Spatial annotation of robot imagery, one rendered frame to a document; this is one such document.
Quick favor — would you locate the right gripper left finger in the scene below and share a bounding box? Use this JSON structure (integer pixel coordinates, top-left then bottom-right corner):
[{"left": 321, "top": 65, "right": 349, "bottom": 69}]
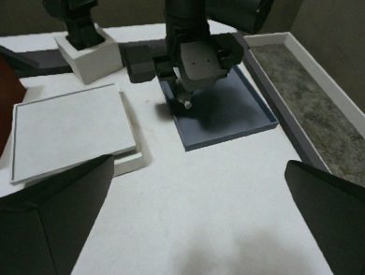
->
[{"left": 0, "top": 154, "right": 114, "bottom": 275}]

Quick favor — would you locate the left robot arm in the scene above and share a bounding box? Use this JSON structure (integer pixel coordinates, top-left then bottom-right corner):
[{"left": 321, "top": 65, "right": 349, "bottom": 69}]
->
[{"left": 42, "top": 0, "right": 274, "bottom": 92}]

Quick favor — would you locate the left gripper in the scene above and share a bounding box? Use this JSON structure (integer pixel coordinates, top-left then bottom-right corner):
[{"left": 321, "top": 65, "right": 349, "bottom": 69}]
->
[{"left": 123, "top": 9, "right": 244, "bottom": 98}]

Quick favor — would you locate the grey gas cylinder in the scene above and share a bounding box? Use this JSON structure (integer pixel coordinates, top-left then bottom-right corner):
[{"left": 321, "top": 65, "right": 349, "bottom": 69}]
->
[{"left": 173, "top": 67, "right": 192, "bottom": 109}]

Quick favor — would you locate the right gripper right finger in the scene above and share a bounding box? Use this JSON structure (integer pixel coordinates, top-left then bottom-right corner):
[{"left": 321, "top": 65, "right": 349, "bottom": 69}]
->
[{"left": 285, "top": 160, "right": 365, "bottom": 275}]

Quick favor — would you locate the red-brown open box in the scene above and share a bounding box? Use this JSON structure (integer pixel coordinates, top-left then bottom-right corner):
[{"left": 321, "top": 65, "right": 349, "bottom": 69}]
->
[{"left": 0, "top": 54, "right": 27, "bottom": 159}]

